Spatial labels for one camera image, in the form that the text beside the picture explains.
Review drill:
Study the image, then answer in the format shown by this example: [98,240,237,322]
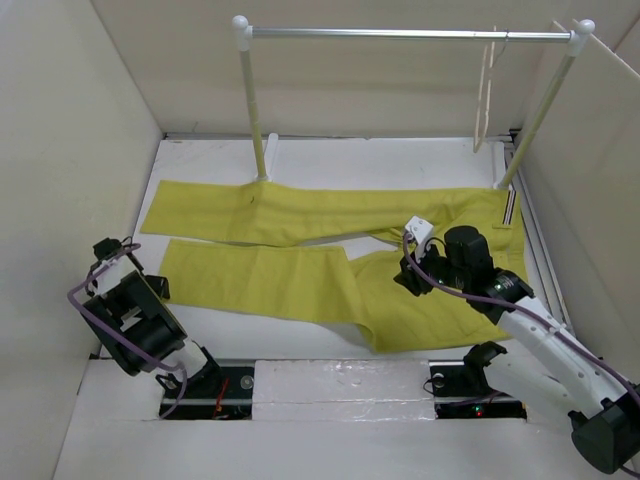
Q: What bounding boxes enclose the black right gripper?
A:
[392,237,469,296]

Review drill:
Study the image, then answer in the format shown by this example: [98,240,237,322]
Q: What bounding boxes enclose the yellow trousers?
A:
[141,181,526,353]

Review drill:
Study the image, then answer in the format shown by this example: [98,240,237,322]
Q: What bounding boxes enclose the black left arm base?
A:
[156,363,255,421]

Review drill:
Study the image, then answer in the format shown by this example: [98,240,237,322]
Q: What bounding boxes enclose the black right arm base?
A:
[422,342,527,420]

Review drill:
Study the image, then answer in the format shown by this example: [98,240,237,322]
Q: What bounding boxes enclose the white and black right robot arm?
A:
[394,217,639,474]

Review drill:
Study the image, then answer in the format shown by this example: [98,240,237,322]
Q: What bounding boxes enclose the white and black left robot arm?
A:
[81,238,224,398]

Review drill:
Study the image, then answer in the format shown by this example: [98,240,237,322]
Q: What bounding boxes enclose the beige trouser hanger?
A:
[473,42,496,153]

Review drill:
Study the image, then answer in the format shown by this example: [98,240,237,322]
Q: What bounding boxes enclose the white foam block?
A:
[252,360,436,423]

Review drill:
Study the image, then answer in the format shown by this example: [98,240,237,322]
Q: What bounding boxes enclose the white clothes rack with metal bar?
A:
[223,15,596,189]

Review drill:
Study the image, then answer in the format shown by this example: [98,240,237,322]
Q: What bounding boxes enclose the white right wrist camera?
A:
[404,216,435,248]

